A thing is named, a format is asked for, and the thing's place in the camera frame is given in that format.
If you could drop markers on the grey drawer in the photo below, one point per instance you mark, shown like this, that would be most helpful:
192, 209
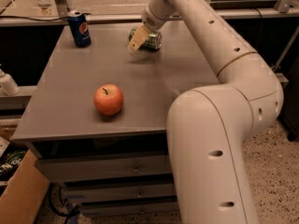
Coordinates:
92, 195
129, 209
104, 166

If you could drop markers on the red apple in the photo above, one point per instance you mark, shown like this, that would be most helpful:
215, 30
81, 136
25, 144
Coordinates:
108, 99

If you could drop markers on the green snack package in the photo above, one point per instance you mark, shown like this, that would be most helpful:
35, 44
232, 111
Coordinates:
9, 166

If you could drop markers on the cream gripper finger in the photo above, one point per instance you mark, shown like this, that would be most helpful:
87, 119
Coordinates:
140, 36

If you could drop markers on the metal frame rail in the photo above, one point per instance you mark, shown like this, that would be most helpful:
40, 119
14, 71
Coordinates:
227, 14

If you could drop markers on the bottom grey drawer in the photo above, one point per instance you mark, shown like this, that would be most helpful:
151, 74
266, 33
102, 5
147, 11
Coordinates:
129, 209

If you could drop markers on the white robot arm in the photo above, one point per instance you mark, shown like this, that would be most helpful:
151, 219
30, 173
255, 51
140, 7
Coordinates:
207, 126

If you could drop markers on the blue Pepsi can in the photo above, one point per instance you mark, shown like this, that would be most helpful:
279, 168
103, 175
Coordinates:
79, 29

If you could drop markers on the middle grey drawer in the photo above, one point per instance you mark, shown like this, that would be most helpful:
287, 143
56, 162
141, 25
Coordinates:
92, 195

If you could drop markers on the green soda can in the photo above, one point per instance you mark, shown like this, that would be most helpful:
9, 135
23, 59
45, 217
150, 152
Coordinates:
154, 41

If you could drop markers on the grey drawer cabinet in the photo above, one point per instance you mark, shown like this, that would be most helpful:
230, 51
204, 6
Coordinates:
96, 121

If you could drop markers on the white cylinder on left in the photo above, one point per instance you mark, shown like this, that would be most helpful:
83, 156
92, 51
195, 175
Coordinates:
8, 84

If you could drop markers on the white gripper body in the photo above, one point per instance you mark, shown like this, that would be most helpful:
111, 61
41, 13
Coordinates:
151, 20

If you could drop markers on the cardboard box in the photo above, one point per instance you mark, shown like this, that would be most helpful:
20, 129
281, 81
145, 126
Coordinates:
25, 192

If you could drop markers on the top grey drawer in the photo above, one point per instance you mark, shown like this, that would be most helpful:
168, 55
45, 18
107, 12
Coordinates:
104, 166

